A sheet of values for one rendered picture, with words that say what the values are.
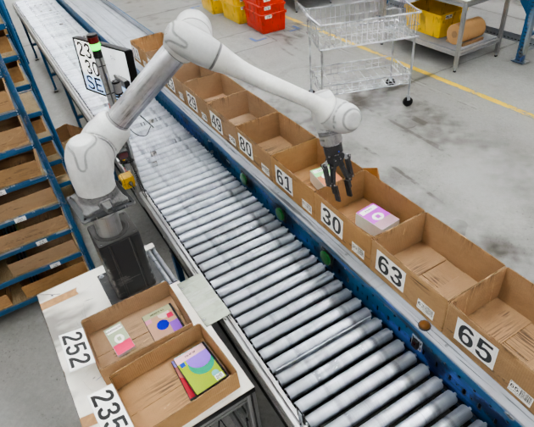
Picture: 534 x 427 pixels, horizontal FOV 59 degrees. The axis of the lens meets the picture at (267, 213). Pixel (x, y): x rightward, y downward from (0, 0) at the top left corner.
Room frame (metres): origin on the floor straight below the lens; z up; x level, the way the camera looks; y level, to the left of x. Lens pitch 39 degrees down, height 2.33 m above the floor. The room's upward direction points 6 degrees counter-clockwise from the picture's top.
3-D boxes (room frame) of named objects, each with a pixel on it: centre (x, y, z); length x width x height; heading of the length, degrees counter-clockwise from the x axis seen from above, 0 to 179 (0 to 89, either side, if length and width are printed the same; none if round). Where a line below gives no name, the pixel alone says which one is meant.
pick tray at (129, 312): (1.25, 0.57, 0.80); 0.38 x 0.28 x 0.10; 117
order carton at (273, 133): (2.30, -0.09, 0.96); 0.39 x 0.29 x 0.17; 27
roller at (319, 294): (1.33, -0.07, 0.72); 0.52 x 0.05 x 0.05; 117
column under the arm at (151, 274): (1.57, 0.66, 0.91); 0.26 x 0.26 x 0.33; 29
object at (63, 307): (1.26, 0.61, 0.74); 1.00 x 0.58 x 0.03; 29
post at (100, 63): (2.32, 0.74, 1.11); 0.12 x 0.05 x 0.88; 27
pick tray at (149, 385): (0.99, 0.40, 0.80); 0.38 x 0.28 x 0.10; 121
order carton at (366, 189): (1.60, -0.44, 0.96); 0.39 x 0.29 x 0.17; 27
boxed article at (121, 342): (1.24, 0.66, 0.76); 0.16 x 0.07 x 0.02; 32
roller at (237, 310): (1.44, -0.01, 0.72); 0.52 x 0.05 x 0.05; 117
